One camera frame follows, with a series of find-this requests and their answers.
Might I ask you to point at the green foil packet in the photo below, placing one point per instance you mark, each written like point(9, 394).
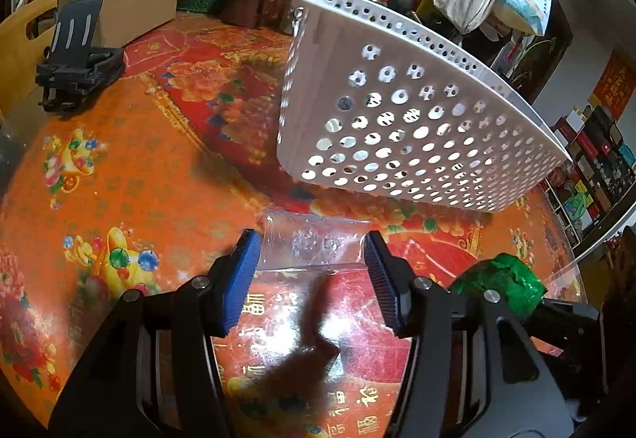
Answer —
point(507, 279)

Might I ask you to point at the clear plastic packet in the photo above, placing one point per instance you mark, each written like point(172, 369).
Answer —
point(313, 239)

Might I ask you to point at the white cube shelf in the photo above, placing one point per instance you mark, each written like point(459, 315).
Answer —
point(591, 155)

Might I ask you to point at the black phone stand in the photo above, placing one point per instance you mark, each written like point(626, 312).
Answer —
point(74, 30)

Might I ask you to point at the white perforated plastic basket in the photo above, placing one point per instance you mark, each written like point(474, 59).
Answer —
point(315, 80)

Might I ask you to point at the red wall poster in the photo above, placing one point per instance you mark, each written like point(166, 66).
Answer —
point(616, 85)

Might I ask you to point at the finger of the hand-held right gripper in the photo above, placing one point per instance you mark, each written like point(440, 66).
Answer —
point(564, 311)

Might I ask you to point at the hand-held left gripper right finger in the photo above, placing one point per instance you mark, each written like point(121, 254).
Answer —
point(387, 289)

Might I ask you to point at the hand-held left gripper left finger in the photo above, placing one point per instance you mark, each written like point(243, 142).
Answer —
point(241, 284)

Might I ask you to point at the wooden chair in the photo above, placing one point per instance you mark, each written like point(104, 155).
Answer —
point(20, 33)

